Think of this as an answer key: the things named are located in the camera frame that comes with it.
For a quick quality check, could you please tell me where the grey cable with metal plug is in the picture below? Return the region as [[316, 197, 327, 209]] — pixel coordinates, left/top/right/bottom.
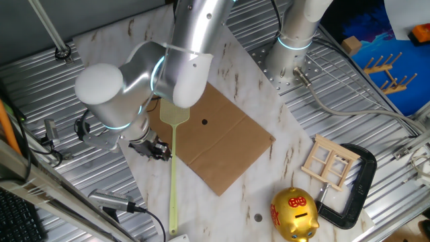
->
[[292, 66, 426, 134]]

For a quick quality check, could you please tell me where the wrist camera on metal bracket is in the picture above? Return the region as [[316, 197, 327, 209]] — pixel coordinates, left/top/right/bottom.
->
[[74, 110, 121, 154]]

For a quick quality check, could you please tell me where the orange pole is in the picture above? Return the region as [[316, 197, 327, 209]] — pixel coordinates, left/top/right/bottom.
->
[[0, 99, 23, 156]]

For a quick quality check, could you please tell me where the blue patterned mat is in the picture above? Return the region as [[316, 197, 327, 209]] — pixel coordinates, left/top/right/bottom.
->
[[320, 0, 430, 117]]

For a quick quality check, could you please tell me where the small wooden window frame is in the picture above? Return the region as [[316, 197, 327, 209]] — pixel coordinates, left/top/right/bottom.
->
[[300, 134, 361, 192]]

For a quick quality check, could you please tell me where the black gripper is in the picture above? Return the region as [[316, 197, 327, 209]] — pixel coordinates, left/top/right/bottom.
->
[[128, 132, 172, 161]]

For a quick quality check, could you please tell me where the black C-clamp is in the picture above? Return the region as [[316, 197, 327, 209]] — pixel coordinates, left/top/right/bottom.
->
[[314, 143, 378, 231]]

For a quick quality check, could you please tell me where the gold piggy bank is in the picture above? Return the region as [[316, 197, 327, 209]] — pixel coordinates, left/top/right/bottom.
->
[[269, 186, 320, 242]]

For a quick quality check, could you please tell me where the small metal corner bracket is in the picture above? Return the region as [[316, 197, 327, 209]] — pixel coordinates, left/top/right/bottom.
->
[[392, 146, 413, 161]]

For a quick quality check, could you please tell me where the slanted aluminium pole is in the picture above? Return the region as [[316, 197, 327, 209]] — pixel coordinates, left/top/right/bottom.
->
[[28, 0, 73, 65]]

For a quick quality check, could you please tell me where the brown cardboard sheet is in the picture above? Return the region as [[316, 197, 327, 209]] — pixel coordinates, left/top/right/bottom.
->
[[146, 82, 276, 197]]

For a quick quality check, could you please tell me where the plain wooden cube block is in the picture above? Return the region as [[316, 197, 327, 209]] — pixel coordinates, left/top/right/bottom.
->
[[341, 36, 363, 56]]

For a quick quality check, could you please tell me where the white paper sheet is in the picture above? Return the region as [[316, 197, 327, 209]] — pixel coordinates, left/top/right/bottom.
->
[[384, 0, 430, 41]]

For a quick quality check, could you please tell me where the aluminium frame beam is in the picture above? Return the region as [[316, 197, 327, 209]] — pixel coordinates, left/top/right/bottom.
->
[[0, 139, 135, 242]]

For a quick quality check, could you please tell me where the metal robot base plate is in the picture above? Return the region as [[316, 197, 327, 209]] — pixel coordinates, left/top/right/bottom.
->
[[248, 40, 323, 95]]

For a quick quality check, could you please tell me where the wooden peg rack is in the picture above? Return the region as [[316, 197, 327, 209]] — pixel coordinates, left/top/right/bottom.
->
[[363, 52, 403, 75], [379, 69, 419, 95]]

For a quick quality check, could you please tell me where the black keyboard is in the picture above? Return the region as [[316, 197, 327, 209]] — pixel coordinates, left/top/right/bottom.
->
[[0, 188, 48, 242]]

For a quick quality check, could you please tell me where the orange emergency stop button box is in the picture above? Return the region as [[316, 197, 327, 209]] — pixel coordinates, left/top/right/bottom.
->
[[407, 22, 430, 47]]

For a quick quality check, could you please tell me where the black camera cable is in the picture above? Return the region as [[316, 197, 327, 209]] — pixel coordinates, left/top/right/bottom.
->
[[134, 205, 167, 242]]

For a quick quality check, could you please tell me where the small grey camera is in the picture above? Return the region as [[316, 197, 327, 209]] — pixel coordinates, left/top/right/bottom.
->
[[43, 118, 61, 147]]

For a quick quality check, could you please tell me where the silver depth camera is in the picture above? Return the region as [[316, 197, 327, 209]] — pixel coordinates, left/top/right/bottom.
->
[[87, 188, 137, 213]]

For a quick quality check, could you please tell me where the light green plastic flyswatter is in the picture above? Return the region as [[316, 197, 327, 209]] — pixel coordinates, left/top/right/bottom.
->
[[159, 97, 191, 236]]

